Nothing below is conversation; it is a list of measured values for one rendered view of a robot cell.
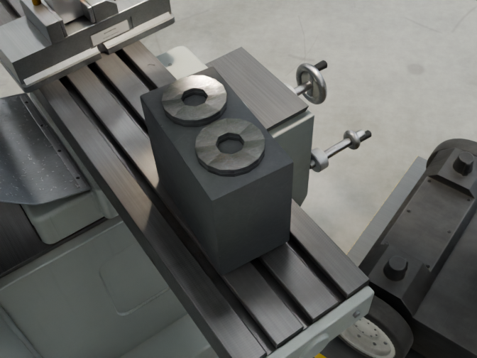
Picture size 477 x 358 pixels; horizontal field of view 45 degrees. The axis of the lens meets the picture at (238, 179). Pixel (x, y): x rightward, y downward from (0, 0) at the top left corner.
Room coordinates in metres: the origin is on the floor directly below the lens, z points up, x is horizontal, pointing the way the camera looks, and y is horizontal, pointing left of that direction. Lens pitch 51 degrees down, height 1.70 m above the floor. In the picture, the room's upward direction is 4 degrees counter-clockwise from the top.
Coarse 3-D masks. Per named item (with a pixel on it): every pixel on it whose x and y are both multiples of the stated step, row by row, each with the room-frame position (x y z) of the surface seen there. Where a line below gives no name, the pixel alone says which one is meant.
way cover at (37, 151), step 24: (24, 96) 0.91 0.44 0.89; (0, 120) 0.83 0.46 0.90; (24, 120) 0.83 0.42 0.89; (0, 144) 0.75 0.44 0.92; (24, 144) 0.76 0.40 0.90; (48, 144) 0.77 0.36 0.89; (0, 168) 0.67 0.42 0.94; (24, 168) 0.69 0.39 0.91; (48, 168) 0.70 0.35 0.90; (72, 168) 0.70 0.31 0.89; (0, 192) 0.60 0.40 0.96; (24, 192) 0.62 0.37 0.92; (48, 192) 0.64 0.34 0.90; (72, 192) 0.64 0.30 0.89
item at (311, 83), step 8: (304, 64) 1.16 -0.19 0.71; (320, 64) 1.15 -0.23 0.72; (296, 72) 1.18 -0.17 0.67; (304, 72) 1.16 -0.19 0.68; (312, 72) 1.13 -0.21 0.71; (320, 72) 1.13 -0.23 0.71; (296, 80) 1.18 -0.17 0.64; (304, 80) 1.16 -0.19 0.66; (312, 80) 1.13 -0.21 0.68; (320, 80) 1.11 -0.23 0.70; (296, 88) 1.12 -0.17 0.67; (304, 88) 1.12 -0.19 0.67; (312, 88) 1.13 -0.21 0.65; (320, 88) 1.10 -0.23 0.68; (304, 96) 1.15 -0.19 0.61; (312, 96) 1.13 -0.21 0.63; (320, 96) 1.09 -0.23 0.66
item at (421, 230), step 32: (448, 160) 0.89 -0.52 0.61; (416, 192) 0.82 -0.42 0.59; (448, 192) 0.81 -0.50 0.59; (416, 224) 0.72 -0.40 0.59; (448, 224) 0.72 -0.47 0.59; (384, 256) 0.63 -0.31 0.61; (416, 256) 0.64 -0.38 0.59; (448, 256) 0.64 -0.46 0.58; (384, 288) 0.56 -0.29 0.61; (416, 288) 0.56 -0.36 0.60; (448, 288) 0.57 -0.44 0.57; (416, 320) 0.50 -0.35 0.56; (448, 320) 0.50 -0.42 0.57; (448, 352) 0.45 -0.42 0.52
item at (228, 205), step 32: (160, 96) 0.60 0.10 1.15; (192, 96) 0.60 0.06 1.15; (224, 96) 0.58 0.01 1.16; (160, 128) 0.54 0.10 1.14; (192, 128) 0.54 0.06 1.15; (224, 128) 0.52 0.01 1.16; (256, 128) 0.52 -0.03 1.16; (160, 160) 0.57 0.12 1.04; (192, 160) 0.48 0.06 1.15; (224, 160) 0.47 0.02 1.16; (256, 160) 0.46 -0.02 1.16; (288, 160) 0.47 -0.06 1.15; (192, 192) 0.47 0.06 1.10; (224, 192) 0.43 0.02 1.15; (256, 192) 0.44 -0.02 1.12; (288, 192) 0.46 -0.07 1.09; (192, 224) 0.49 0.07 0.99; (224, 224) 0.42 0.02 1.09; (256, 224) 0.44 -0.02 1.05; (288, 224) 0.47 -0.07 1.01; (224, 256) 0.42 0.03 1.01; (256, 256) 0.44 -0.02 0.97
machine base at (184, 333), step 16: (192, 320) 0.71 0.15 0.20; (160, 336) 0.67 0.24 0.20; (176, 336) 0.66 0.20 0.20; (192, 336) 0.66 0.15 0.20; (128, 352) 0.63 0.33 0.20; (144, 352) 0.62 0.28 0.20; (160, 352) 0.62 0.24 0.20; (176, 352) 0.62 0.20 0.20; (192, 352) 0.61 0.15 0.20; (208, 352) 0.62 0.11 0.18
